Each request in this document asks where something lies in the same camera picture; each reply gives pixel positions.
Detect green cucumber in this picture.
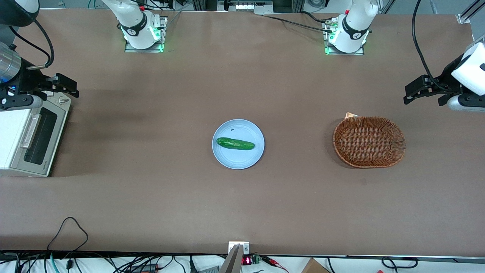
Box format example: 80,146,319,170
216,137,255,151

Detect black looped cable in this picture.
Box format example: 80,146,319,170
47,217,89,253

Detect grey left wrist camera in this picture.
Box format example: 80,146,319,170
447,94,485,112

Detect black coiled cable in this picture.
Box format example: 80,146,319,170
381,257,418,270

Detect black cable across table edge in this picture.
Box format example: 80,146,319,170
261,14,336,33

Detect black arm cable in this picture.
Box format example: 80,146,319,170
411,0,455,94
11,19,54,71

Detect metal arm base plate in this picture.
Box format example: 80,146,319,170
322,20,365,56
124,16,168,53

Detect brown oval wicker basket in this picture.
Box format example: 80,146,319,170
333,116,406,168

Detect aluminium frame profile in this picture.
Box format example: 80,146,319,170
456,0,485,25

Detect light blue round plate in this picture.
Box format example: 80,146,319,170
212,119,265,169

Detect brown cardboard box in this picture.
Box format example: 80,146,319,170
301,257,331,273

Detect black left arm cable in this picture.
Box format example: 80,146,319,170
411,0,455,94

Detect grey aluminium bar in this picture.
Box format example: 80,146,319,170
219,244,243,273

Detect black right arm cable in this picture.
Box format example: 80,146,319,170
11,19,54,71

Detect white mounting bracket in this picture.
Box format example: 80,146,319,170
228,241,250,255

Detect glass oven door with handle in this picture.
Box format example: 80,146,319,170
10,107,70,176

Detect white power strip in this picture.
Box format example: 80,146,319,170
217,0,274,15

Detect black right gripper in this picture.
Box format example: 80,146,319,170
0,63,80,99

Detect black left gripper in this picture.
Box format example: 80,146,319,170
403,55,467,107

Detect white toaster oven body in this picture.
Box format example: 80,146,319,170
0,90,72,178

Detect red clip leads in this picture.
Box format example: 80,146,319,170
261,256,289,273

